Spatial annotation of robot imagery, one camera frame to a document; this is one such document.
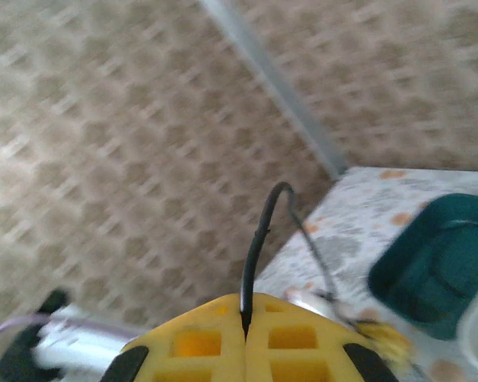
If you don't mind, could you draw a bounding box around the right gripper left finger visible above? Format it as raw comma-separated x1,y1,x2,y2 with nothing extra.
102,294,249,382

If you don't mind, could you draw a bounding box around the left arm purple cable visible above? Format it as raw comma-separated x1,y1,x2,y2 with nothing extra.
0,311,137,348

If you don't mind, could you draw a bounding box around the teal plastic tray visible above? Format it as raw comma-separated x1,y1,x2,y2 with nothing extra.
366,193,478,342

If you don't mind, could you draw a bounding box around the aluminium corner post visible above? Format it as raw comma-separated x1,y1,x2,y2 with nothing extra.
200,0,350,181

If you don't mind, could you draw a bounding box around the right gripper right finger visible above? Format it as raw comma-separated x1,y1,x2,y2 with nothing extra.
245,292,400,382

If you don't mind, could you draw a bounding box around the floral tablecloth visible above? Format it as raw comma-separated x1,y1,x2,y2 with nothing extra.
254,166,478,382

